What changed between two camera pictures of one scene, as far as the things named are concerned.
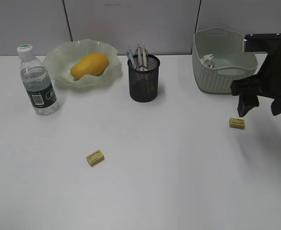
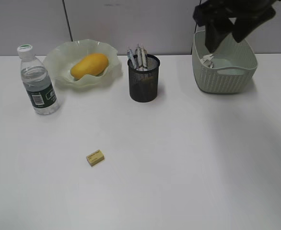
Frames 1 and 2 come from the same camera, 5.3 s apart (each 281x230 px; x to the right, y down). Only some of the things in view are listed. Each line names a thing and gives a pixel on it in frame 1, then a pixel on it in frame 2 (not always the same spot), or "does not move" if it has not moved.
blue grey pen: x=130 y=57 does not move
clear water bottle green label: x=39 y=85 does not move
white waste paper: x=207 y=60 does not move
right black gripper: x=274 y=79 → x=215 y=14
